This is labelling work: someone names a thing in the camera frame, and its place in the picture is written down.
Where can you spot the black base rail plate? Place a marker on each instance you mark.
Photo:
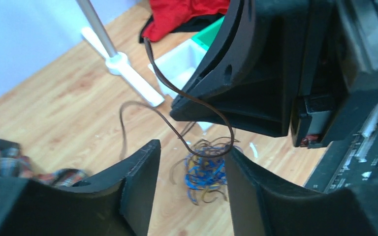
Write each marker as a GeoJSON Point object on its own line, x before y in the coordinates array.
{"type": "Point", "coordinates": [352, 161]}

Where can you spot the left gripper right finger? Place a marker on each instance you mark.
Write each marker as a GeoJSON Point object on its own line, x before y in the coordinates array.
{"type": "Point", "coordinates": [265, 204]}

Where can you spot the black t-shirt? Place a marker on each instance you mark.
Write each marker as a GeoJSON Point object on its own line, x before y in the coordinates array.
{"type": "Point", "coordinates": [195, 24]}

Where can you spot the green plastic bin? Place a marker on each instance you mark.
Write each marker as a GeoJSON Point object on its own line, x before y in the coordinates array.
{"type": "Point", "coordinates": [205, 37]}

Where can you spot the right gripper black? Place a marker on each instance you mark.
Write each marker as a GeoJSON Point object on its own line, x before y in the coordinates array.
{"type": "Point", "coordinates": [339, 84]}

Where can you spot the metal pole with white base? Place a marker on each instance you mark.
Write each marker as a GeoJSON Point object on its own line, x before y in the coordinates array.
{"type": "Point", "coordinates": [116, 62]}

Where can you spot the white plastic bin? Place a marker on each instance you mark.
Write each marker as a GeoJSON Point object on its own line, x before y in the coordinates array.
{"type": "Point", "coordinates": [179, 64]}

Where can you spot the plaid flannel shirt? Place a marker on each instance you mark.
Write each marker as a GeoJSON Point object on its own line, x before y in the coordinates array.
{"type": "Point", "coordinates": [14, 164]}

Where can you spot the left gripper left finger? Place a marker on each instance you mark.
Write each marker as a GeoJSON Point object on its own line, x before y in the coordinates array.
{"type": "Point", "coordinates": [117, 201]}

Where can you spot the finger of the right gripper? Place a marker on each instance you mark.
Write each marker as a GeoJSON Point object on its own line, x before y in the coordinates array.
{"type": "Point", "coordinates": [250, 71]}

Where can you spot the red t-shirt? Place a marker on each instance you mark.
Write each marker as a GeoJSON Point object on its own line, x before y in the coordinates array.
{"type": "Point", "coordinates": [168, 13]}

